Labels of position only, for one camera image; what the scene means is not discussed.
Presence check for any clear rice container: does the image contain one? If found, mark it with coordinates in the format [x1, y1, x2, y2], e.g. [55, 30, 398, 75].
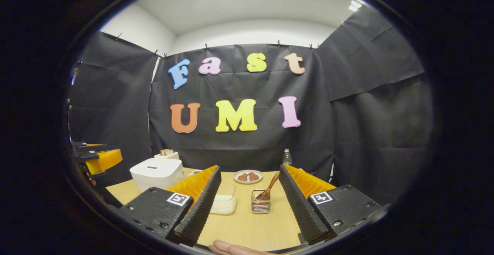
[210, 184, 237, 215]

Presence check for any white toaster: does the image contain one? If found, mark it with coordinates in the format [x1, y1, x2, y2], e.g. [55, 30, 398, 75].
[154, 149, 180, 160]

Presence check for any black backdrop cloth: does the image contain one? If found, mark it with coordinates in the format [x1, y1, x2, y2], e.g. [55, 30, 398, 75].
[68, 6, 435, 205]

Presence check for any brown wooden spoon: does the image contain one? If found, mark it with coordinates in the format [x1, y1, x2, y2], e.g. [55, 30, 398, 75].
[255, 172, 280, 201]

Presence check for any white plate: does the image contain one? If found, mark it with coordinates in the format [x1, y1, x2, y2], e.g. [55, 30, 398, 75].
[233, 169, 264, 184]

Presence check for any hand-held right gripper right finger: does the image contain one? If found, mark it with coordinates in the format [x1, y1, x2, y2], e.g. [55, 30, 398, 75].
[279, 164, 386, 245]

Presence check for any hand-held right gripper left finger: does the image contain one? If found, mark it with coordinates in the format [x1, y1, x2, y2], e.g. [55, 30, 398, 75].
[119, 165, 222, 247]

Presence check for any white rice cooker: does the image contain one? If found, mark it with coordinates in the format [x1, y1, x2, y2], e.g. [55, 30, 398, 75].
[129, 158, 186, 193]

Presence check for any metal wire chopstick holder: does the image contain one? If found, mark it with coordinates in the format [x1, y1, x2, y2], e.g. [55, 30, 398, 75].
[251, 189, 271, 214]

